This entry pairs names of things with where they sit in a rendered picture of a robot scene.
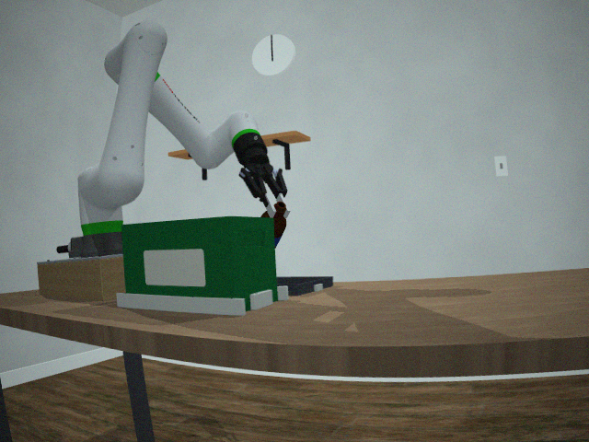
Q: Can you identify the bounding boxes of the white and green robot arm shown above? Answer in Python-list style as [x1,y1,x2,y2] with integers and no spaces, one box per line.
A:
[56,20,268,258]

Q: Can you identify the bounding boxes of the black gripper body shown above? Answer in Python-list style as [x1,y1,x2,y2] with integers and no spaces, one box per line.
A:
[242,147,273,180]

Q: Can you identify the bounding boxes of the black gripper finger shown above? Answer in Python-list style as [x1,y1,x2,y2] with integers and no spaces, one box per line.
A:
[238,164,276,218]
[264,164,290,218]

